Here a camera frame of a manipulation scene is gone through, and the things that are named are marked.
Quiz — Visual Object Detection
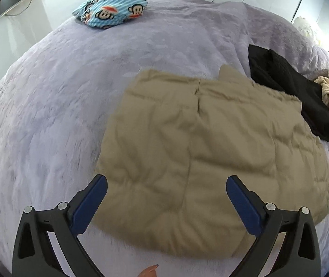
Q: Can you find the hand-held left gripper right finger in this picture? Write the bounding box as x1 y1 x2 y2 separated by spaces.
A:
226 175 322 277

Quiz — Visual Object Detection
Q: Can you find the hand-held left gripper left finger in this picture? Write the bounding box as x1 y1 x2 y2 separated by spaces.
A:
12 174 108 277

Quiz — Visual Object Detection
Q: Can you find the beige puffer jacket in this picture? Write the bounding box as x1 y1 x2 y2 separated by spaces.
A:
95 64 329 259

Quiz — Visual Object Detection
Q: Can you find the person's left hand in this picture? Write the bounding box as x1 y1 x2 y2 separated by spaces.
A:
139 264 159 277

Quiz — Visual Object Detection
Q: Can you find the purple plush blanket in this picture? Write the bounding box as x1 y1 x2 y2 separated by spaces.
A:
0 0 329 277

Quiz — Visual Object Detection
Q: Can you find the black fleece garment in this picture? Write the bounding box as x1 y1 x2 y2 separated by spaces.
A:
248 44 329 142

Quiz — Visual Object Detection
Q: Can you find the white plush pillow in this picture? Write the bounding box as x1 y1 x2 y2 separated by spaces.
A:
293 17 323 46

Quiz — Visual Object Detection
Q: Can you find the blue monkey print cloth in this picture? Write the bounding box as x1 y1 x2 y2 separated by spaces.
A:
72 0 148 30

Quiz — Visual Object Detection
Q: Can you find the black cable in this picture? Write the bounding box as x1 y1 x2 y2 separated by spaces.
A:
5 0 39 17

